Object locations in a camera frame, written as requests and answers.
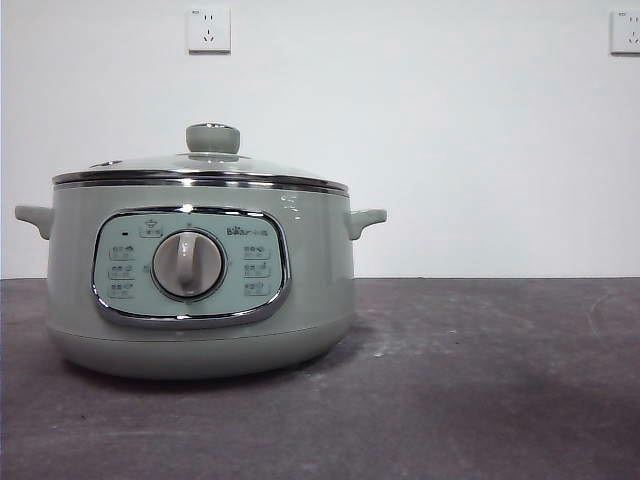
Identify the glass lid with green knob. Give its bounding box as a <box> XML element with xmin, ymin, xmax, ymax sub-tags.
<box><xmin>53</xmin><ymin>121</ymin><xmax>350</xmax><ymax>194</ymax></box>

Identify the sage green electric pot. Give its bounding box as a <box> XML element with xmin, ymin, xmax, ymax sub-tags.
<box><xmin>14</xmin><ymin>179</ymin><xmax>389</xmax><ymax>382</ymax></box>

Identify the white wall socket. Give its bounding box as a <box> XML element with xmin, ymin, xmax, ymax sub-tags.
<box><xmin>187</xmin><ymin>7</ymin><xmax>233</xmax><ymax>55</ymax></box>
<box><xmin>609</xmin><ymin>10</ymin><xmax>640</xmax><ymax>56</ymax></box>

